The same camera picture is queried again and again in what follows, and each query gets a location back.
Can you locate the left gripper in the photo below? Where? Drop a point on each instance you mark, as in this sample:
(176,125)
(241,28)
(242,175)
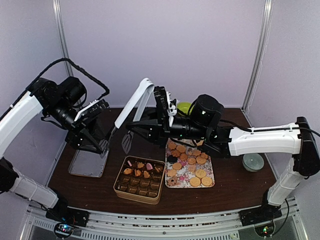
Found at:
(75,136)

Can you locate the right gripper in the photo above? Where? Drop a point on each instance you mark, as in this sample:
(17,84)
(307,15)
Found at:
(158,133)

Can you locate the flower shaped cookie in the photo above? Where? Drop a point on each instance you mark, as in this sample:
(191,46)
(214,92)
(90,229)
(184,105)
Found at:
(140,165)

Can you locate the orange sandwich cookie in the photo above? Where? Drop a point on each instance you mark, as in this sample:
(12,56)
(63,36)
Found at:
(137,173)

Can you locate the steel kitchen tongs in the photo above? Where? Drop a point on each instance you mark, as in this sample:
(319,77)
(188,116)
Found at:
(130,112)

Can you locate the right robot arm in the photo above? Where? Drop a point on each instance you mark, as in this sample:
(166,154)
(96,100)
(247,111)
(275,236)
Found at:
(201,123)

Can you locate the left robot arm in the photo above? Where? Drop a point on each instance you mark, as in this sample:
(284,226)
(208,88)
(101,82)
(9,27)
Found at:
(44,96)

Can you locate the silver tin lid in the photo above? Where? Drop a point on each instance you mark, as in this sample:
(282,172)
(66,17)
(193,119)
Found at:
(88,164)

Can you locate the black sandwich cookie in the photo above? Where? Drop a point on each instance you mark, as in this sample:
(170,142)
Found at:
(171,159)

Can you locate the green plastic bowl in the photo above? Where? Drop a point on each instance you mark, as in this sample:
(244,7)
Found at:
(184,109)

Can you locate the gold cookie tin box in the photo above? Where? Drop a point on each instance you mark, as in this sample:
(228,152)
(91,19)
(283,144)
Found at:
(146,188)

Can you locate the floral cookie tray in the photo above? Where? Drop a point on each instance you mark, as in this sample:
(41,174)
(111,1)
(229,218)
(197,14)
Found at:
(191,162)

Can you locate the round golden biscuit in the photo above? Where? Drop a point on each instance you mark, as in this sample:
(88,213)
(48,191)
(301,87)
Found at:
(207,181)
(195,181)

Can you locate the pale ceramic bowl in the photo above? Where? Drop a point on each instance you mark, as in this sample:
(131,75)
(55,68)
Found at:
(253,162)

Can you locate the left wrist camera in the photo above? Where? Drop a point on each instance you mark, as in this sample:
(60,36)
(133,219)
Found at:
(91,108)

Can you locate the front aluminium rail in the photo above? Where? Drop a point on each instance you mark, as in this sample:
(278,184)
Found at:
(223,225)

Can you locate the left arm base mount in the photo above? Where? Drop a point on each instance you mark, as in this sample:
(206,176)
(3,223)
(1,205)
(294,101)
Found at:
(68,223)

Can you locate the left aluminium frame post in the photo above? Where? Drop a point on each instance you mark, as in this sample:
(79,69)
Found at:
(60,27)

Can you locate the aluminium frame post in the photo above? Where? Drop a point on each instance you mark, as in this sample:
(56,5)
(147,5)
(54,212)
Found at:
(60,27)
(261,48)

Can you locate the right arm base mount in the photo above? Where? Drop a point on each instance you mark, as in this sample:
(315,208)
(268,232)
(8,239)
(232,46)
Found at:
(262,221)

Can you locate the right aluminium frame post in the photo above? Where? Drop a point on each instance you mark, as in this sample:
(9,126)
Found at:
(261,48)

